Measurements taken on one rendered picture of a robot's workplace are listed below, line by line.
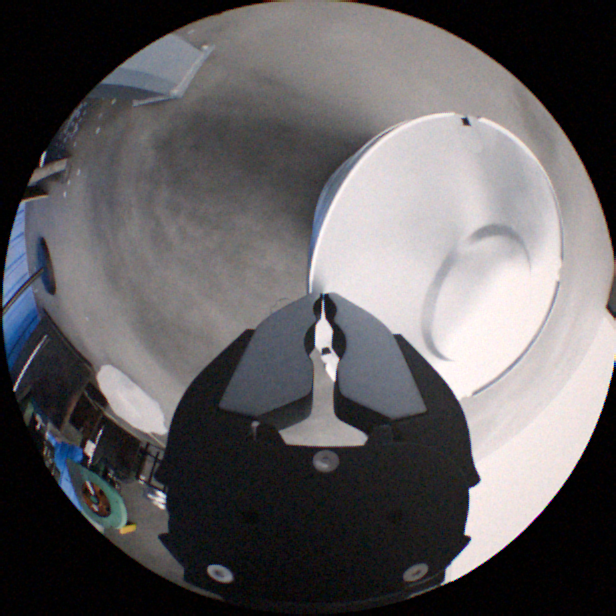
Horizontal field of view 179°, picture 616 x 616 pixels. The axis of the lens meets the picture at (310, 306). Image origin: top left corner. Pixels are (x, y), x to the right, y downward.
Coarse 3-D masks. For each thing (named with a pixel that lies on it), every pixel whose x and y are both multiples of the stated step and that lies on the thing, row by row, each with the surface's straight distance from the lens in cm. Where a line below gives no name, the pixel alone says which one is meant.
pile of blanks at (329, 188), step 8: (408, 120) 16; (392, 128) 15; (376, 136) 15; (368, 144) 15; (360, 152) 14; (352, 160) 14; (344, 168) 14; (336, 176) 17; (328, 184) 25; (336, 184) 13; (328, 192) 14; (320, 200) 25; (328, 200) 13; (320, 208) 17; (320, 216) 13; (312, 232) 17; (312, 240) 14
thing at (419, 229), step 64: (448, 128) 15; (384, 192) 13; (448, 192) 14; (512, 192) 19; (320, 256) 13; (384, 256) 13; (448, 256) 15; (512, 256) 19; (320, 320) 15; (384, 320) 16; (448, 320) 17; (512, 320) 23
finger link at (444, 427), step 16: (400, 336) 9; (416, 352) 9; (416, 368) 8; (432, 368) 8; (416, 384) 8; (432, 384) 8; (448, 384) 8; (432, 400) 7; (448, 400) 8; (416, 416) 7; (432, 416) 7; (448, 416) 7; (464, 416) 8; (400, 432) 6; (416, 432) 7; (432, 432) 7; (448, 432) 7; (464, 432) 7; (448, 448) 7; (464, 448) 7; (464, 464) 7; (480, 480) 7
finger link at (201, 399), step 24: (240, 336) 9; (216, 360) 8; (192, 384) 8; (216, 384) 7; (192, 408) 7; (216, 408) 7; (168, 432) 7; (192, 432) 7; (216, 432) 6; (240, 432) 6; (168, 456) 7; (168, 480) 7
